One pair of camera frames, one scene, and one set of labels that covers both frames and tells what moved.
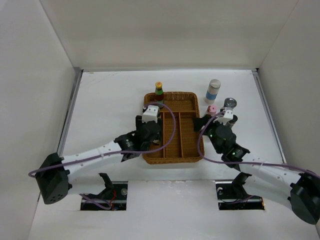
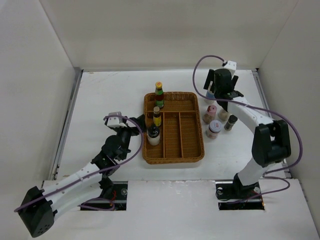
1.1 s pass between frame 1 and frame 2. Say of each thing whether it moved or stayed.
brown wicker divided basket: stayed
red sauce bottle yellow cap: stayed
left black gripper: moved
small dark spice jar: stayed
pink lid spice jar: stayed
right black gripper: moved
